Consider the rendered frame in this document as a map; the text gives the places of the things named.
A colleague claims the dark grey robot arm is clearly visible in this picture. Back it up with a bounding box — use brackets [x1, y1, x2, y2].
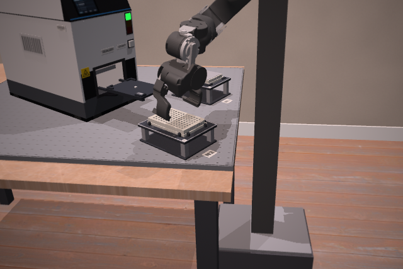
[166, 0, 251, 64]

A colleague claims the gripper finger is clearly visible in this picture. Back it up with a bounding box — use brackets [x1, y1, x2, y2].
[152, 75, 171, 121]
[182, 89, 202, 108]

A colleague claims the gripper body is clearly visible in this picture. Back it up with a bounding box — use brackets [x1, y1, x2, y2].
[157, 42, 207, 97]

